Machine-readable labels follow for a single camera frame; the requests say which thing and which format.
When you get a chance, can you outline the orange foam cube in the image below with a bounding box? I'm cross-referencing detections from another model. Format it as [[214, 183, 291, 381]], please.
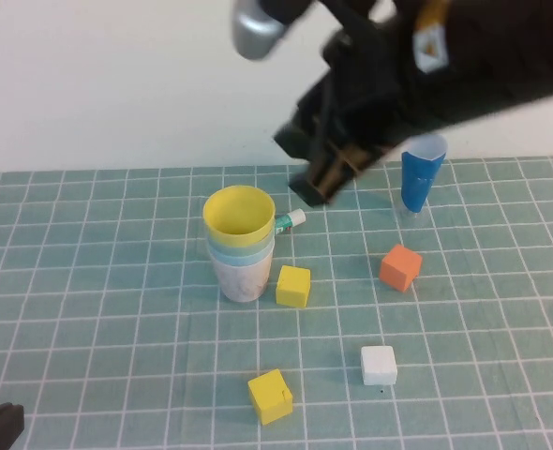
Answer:
[[378, 243, 424, 293]]

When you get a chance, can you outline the yellow plastic cup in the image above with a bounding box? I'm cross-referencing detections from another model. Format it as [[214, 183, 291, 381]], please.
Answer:
[[202, 185, 277, 248]]

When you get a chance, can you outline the green checked tablecloth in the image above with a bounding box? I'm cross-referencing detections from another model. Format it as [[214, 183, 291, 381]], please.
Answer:
[[0, 157, 553, 450]]

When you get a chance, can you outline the pink plastic cup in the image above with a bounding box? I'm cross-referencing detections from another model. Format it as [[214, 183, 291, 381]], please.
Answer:
[[210, 252, 274, 304]]

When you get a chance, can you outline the green plastic cup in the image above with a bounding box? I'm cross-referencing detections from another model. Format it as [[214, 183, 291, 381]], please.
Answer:
[[204, 229, 277, 260]]

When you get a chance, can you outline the green and white glue stick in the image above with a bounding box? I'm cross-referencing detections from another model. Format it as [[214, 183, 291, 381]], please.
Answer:
[[274, 208, 306, 235]]

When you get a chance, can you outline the yellow foam cube with crack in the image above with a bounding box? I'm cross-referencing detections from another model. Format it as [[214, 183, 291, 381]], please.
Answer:
[[247, 368, 294, 427]]

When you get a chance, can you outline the black right camera mount bracket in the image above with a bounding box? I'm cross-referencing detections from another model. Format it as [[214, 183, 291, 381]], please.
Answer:
[[257, 0, 334, 25]]

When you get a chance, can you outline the tall blue wrapped conical glass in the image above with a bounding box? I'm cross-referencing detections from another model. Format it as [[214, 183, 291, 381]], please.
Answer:
[[399, 133, 448, 221]]

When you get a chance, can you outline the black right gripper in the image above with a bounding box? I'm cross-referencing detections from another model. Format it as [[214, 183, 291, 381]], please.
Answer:
[[274, 0, 488, 208]]

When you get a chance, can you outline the white foam cube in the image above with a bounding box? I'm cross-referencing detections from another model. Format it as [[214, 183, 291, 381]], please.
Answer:
[[360, 345, 398, 386]]

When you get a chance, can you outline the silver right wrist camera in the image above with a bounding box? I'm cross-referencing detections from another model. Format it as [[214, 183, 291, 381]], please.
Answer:
[[232, 0, 287, 61]]

